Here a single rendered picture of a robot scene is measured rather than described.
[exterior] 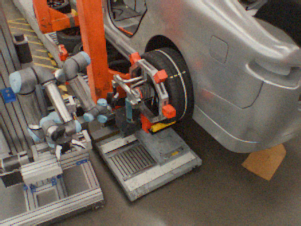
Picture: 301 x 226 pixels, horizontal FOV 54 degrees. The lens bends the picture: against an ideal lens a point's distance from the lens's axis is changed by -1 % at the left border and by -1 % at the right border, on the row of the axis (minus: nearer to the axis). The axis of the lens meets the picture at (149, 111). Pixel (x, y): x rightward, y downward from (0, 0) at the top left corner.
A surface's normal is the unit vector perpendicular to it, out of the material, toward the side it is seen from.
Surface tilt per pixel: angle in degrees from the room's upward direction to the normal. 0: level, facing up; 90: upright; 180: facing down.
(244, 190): 0
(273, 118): 90
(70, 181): 0
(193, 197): 0
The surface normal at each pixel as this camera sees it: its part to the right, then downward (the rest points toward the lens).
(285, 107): 0.15, 0.62
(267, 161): -0.01, -0.75
